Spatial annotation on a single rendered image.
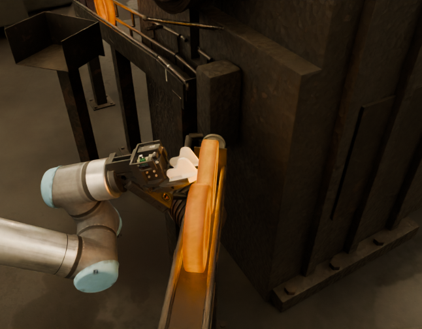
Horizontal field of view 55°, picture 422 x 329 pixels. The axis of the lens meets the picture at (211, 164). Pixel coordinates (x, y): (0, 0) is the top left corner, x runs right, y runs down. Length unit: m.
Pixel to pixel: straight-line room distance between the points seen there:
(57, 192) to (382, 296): 1.16
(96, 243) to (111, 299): 0.64
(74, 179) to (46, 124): 1.56
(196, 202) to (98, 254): 0.31
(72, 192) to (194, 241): 0.35
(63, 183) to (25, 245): 0.15
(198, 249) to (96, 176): 0.31
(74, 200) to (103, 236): 0.10
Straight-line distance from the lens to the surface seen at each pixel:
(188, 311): 0.71
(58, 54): 1.72
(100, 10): 1.98
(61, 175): 0.92
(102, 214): 0.97
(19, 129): 2.46
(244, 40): 1.04
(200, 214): 0.65
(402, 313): 1.60
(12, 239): 0.85
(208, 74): 1.03
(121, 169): 0.85
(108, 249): 0.91
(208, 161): 0.77
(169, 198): 0.91
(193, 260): 0.67
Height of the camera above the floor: 1.27
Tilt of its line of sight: 40 degrees down
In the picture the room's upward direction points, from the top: straight up
